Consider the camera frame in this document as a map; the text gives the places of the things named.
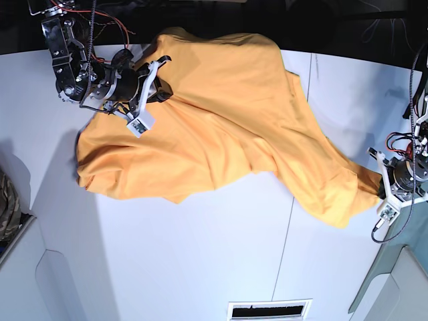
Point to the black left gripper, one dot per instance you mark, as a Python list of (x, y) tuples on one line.
[(400, 174)]

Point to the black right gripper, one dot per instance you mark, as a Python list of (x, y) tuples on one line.
[(119, 82)]

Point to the orange t-shirt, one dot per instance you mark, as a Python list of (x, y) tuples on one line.
[(235, 110)]

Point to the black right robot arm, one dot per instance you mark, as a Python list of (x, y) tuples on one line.
[(68, 29)]

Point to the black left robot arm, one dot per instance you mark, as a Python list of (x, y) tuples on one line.
[(408, 145)]

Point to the white right cabinet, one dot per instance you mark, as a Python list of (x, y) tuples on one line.
[(400, 295)]

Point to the white floor vent grille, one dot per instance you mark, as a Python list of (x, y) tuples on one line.
[(274, 310)]

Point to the camouflage fabric pile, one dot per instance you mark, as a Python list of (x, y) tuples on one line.
[(10, 208)]

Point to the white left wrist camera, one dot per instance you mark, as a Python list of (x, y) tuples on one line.
[(391, 206)]

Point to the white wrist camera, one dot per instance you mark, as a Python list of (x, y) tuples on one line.
[(141, 120), (391, 206)]

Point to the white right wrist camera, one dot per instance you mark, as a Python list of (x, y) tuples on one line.
[(141, 120)]

